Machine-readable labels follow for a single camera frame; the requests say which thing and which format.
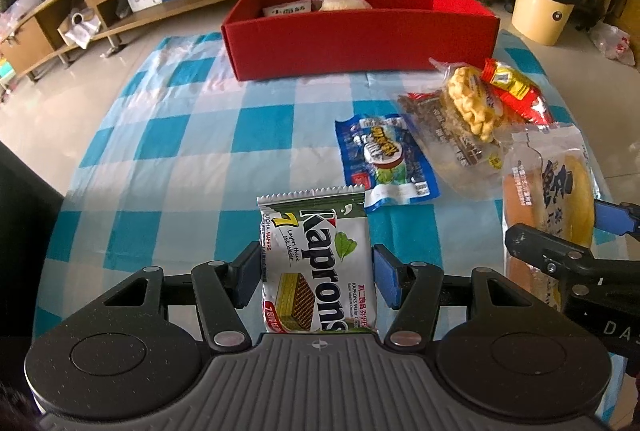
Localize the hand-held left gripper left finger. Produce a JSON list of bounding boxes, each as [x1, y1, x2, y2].
[[100, 243, 262, 352]]

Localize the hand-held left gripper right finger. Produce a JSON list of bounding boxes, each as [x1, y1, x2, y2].
[[371, 243, 533, 346]]

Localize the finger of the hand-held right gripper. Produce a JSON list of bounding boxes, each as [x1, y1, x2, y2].
[[592, 198, 640, 237], [504, 223, 608, 277]]

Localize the long bread packet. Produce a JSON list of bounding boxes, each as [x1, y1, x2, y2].
[[501, 124, 601, 312]]

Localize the green white wafer packet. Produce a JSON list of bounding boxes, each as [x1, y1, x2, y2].
[[256, 185, 377, 336]]

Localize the red cardboard box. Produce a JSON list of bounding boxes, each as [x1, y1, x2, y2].
[[221, 0, 499, 83]]

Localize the white spicy strip packet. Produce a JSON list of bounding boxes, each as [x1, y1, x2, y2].
[[262, 0, 313, 17]]

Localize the round white pastry packet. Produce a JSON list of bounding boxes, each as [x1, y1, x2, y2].
[[312, 0, 373, 12]]

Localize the blue snack packet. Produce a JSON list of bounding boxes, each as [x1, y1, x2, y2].
[[335, 112, 442, 212]]

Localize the blue white checkered tablecloth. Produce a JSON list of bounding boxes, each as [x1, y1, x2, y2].
[[30, 28, 631, 427]]

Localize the red yellow snack packet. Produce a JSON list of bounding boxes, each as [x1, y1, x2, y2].
[[481, 58, 561, 127]]

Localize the white red plastic bag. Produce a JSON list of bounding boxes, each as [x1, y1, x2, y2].
[[590, 21, 638, 66]]

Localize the yellow trash bin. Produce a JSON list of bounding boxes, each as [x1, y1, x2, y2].
[[511, 0, 587, 47]]

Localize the black chair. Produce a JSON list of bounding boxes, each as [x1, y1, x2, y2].
[[0, 141, 65, 342]]

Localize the clear yellow ring snack packet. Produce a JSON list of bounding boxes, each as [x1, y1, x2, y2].
[[397, 57, 516, 199]]

